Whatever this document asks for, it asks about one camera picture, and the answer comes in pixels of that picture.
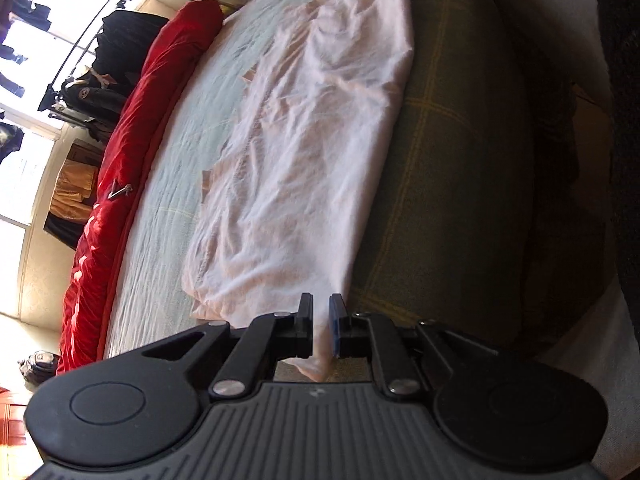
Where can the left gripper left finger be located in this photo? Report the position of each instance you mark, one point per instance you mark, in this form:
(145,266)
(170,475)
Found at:
(269,339)

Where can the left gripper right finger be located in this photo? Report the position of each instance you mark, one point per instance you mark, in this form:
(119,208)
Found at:
(374,337)

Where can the white printed t-shirt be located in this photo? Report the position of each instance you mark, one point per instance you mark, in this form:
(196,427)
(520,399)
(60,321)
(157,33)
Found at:
(285,206)

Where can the yellow brown hanging clothes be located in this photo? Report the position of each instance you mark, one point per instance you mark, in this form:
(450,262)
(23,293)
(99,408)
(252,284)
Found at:
(74,193)

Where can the metal clothes rack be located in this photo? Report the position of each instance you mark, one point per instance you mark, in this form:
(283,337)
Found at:
(86,32)

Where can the green plaid bed sheet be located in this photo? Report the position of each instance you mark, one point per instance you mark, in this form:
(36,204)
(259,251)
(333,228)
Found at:
(475,222)

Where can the grey backpack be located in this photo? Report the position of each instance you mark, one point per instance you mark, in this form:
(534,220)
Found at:
(39,367)

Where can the wooden headboard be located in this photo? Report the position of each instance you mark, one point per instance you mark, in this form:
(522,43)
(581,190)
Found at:
(19,456)

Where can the black jacket with patch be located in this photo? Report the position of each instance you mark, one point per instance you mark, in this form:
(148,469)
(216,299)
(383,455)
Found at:
(102,105)

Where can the red quilt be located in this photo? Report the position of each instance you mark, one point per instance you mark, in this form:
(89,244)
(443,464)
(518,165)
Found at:
(127,161)

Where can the black hanging coat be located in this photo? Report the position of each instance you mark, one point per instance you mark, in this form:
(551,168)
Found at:
(124,42)

